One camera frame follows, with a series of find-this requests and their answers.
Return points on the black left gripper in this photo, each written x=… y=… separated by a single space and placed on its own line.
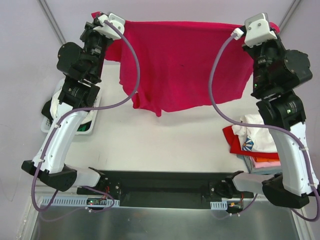
x=90 y=30

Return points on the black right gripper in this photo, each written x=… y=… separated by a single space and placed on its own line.
x=261 y=50

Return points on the magenta t-shirt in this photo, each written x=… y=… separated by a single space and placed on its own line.
x=167 y=65

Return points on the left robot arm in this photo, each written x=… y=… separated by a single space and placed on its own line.
x=82 y=68

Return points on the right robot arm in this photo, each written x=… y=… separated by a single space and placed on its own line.
x=277 y=71

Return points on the white floral print t-shirt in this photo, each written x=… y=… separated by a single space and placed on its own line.
x=54 y=107

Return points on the white plastic laundry basket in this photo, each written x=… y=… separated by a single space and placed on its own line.
x=70 y=123

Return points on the black garment in basket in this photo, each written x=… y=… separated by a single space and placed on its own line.
x=46 y=110

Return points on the white folded t-shirt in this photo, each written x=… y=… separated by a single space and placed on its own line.
x=254 y=139

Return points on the red folded t-shirt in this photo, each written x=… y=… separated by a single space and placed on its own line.
x=235 y=147

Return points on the pink folded t-shirt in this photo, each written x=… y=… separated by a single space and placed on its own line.
x=263 y=165

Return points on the grey folded t-shirt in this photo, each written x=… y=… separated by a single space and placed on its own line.
x=262 y=171

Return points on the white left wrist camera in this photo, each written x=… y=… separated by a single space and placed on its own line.
x=110 y=25

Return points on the aluminium frame post right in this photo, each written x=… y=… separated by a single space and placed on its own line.
x=289 y=14

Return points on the aluminium frame post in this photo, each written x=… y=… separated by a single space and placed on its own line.
x=289 y=14
x=52 y=21

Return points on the aluminium frame post left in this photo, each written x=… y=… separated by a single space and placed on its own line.
x=52 y=21

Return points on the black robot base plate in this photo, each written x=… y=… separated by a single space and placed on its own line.
x=152 y=189

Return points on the white slotted cable duct left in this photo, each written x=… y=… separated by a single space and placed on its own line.
x=75 y=201

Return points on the white slotted cable duct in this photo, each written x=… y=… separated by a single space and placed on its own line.
x=75 y=201
x=219 y=205

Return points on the white slotted cable duct right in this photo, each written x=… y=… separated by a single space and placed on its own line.
x=219 y=205

